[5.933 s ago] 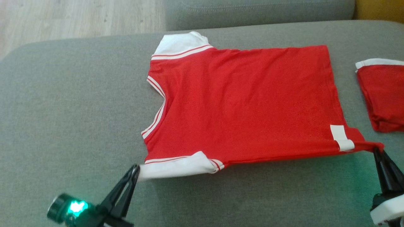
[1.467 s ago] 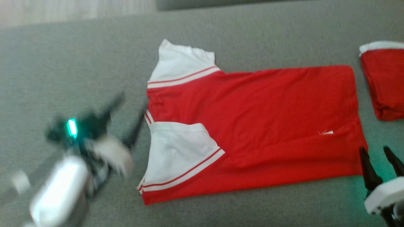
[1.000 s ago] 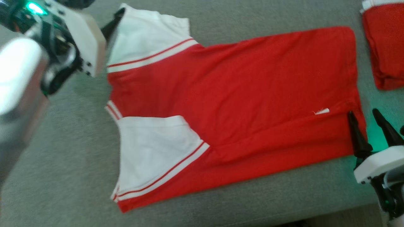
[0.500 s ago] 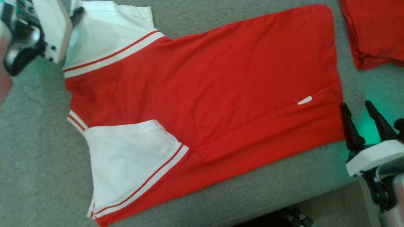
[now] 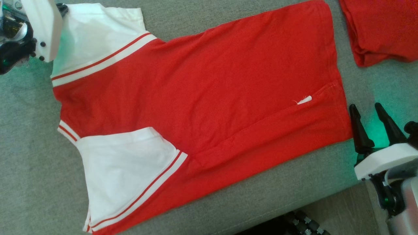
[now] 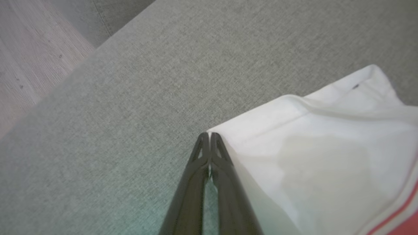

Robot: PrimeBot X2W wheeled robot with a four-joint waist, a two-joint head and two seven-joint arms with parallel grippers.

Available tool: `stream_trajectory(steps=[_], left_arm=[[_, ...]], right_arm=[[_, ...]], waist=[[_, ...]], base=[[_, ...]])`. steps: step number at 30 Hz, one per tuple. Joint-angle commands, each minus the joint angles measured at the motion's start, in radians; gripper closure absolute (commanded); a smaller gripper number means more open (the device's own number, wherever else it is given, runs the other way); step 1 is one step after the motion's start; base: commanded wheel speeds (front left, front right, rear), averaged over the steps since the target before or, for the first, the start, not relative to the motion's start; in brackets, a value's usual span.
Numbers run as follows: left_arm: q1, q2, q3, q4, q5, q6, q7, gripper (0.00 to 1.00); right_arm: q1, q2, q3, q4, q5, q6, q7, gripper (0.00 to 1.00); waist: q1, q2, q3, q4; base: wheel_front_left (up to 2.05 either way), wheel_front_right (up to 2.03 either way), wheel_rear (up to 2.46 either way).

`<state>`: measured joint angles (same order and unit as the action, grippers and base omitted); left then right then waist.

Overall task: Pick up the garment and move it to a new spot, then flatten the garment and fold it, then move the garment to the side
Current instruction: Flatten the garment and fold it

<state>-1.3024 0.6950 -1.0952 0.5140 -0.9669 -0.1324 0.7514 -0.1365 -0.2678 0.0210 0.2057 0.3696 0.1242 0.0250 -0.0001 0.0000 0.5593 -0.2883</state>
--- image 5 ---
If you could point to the grey sofa seat cushion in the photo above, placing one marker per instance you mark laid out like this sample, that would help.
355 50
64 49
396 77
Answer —
26 130

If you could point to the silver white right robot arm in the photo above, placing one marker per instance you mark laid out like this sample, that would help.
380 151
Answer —
409 209

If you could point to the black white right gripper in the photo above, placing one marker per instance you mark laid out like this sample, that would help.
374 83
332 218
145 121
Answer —
385 160

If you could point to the red jersey with white sleeves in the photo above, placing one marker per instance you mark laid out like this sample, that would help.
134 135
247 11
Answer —
196 98

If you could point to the plain red garment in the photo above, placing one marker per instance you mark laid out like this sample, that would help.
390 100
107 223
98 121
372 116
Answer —
382 29

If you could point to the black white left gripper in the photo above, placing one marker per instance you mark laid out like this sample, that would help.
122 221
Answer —
42 26

